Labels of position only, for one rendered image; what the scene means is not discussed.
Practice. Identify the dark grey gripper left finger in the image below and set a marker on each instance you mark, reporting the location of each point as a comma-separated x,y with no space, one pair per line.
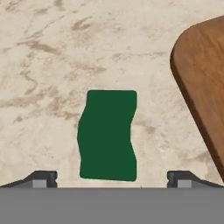
43,178

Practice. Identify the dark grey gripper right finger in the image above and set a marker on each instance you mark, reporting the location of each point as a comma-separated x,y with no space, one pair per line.
180,178

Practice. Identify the green sponge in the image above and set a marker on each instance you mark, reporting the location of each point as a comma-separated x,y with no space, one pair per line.
107,137

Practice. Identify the brown wooden cutting board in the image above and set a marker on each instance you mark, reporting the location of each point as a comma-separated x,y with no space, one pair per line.
204,87

